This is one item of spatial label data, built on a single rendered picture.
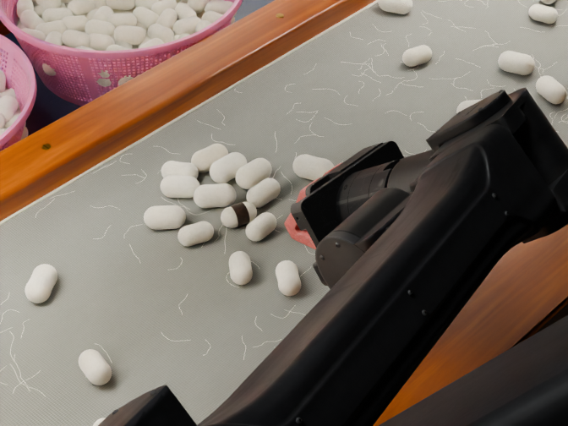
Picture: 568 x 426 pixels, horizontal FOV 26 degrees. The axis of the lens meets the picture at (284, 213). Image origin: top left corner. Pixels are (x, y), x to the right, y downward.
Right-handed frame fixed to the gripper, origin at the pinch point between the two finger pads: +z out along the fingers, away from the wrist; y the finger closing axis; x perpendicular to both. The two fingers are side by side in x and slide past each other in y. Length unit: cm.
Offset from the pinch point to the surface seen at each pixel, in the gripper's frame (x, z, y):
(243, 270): 1.9, 7.1, 1.7
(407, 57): -4.5, 14.8, -31.5
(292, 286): 4.6, 4.3, 0.2
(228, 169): -4.7, 14.7, -6.4
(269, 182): -2.3, 11.5, -7.5
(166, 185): -6.2, 16.7, -1.2
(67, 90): -17.7, 39.3, -9.2
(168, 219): -3.9, 14.2, 1.6
